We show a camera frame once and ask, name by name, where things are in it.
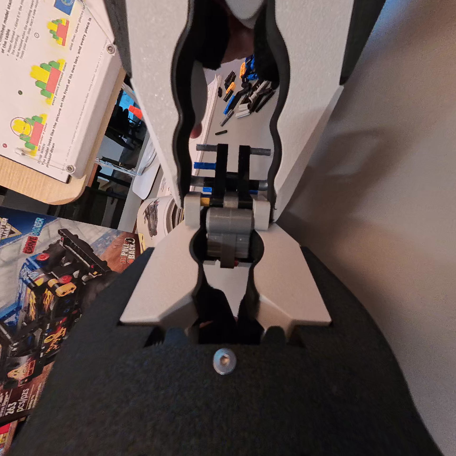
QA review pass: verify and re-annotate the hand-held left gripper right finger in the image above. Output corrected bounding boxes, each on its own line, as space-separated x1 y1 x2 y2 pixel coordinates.
246 220 333 331

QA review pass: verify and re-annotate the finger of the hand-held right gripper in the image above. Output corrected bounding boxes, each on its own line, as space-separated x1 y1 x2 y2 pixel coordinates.
125 0 196 204
266 0 357 222

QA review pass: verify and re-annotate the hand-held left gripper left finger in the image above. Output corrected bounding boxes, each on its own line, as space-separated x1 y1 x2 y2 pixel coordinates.
119 220 204 329

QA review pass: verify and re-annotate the partly built lego model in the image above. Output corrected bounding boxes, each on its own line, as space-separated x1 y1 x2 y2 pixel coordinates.
183 142 274 270

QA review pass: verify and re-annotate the lego instruction booklet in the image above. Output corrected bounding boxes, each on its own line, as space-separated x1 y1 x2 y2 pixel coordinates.
137 167 186 247

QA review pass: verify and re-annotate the pile of loose lego pieces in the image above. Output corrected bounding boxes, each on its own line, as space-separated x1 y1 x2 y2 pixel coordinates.
214 53 279 137

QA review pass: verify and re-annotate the lego monster truck box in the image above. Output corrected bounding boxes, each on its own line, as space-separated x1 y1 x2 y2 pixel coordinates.
0 207 144 425

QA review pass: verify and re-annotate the instruction sign in acrylic holder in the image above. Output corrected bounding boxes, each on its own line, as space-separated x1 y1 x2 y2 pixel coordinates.
0 0 118 184

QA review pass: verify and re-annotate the wooden sign board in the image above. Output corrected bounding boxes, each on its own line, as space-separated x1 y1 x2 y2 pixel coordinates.
0 0 127 206

